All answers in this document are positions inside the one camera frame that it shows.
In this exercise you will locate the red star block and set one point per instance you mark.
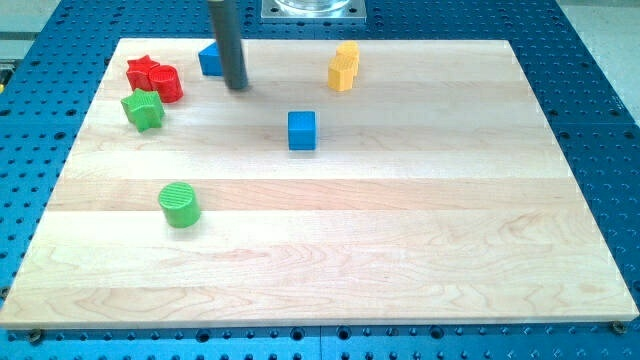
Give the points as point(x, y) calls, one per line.
point(138, 72)

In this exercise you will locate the blue cube block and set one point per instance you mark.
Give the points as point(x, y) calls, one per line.
point(302, 130)

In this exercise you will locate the green cylinder block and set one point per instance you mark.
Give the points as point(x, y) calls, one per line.
point(179, 204)

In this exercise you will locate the red cylinder block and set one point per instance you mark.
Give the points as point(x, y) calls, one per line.
point(165, 81)

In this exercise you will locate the yellow pentagon block front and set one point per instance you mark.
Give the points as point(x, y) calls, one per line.
point(341, 73)

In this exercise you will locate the green star block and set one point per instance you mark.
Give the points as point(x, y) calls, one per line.
point(144, 109)

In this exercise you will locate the blue triangle block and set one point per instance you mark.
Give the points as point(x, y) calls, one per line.
point(210, 62)

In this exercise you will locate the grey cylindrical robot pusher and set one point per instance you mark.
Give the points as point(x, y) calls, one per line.
point(227, 31)

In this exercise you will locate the yellow block rear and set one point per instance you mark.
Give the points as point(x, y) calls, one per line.
point(350, 49)

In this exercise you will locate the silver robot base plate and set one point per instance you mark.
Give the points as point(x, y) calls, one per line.
point(308, 11)

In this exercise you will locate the wooden board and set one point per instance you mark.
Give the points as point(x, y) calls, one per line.
point(437, 193)

